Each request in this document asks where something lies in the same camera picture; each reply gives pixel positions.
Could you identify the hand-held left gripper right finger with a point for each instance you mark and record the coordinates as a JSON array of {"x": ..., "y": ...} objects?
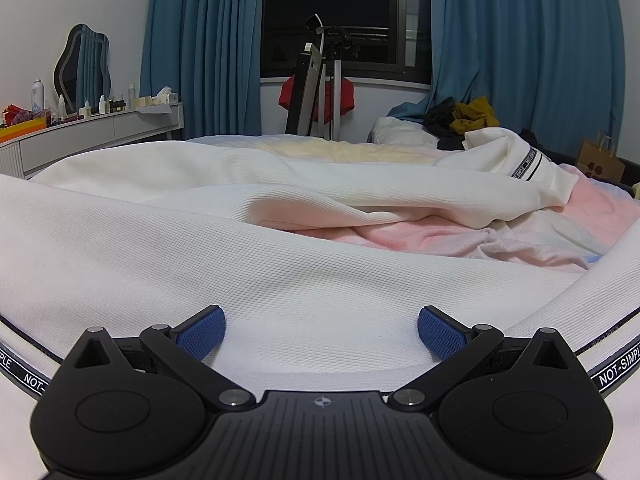
[{"x": 440, "y": 332}]

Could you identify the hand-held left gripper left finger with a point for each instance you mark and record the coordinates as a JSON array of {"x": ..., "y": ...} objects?
[{"x": 202, "y": 332}]

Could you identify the cream white pants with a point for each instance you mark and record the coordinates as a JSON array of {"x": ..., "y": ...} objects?
[{"x": 250, "y": 260}]

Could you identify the pastel pink bed sheet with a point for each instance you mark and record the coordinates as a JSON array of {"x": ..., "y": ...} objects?
[{"x": 450, "y": 240}]

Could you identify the black garment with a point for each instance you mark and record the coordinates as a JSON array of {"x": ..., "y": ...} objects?
[{"x": 440, "y": 117}]

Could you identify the white dressing table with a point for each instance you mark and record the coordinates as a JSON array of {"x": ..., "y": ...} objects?
[{"x": 135, "y": 122}]

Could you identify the mustard yellow garment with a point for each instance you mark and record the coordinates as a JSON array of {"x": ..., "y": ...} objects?
[{"x": 475, "y": 112}]

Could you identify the brown paper bag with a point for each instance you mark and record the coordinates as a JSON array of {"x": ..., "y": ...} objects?
[{"x": 600, "y": 160}]

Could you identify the tissue box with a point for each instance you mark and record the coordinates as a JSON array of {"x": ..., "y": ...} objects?
[{"x": 167, "y": 98}]

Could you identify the cream box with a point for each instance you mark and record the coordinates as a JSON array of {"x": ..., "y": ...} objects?
[{"x": 146, "y": 102}]

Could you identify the row of cosmetic bottles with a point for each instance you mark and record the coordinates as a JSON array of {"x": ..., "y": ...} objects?
[{"x": 102, "y": 106}]

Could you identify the red cloth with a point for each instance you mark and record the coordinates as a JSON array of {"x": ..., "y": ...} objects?
[{"x": 327, "y": 100}]

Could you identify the black and silver stand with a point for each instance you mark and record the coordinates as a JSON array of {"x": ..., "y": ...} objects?
[{"x": 305, "y": 90}]

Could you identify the orange tray box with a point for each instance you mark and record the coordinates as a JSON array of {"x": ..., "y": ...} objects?
[{"x": 25, "y": 129}]

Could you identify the blue curtain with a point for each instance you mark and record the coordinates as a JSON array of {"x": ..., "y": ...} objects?
[
  {"x": 200, "y": 50},
  {"x": 525, "y": 50}
]

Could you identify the white spray can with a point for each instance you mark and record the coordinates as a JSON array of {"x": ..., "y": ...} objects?
[{"x": 37, "y": 97}]

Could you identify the red bag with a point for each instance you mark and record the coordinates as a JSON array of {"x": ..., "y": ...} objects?
[{"x": 12, "y": 111}]

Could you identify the wavy frame mirror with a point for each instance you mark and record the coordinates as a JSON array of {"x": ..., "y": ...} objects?
[{"x": 82, "y": 70}]

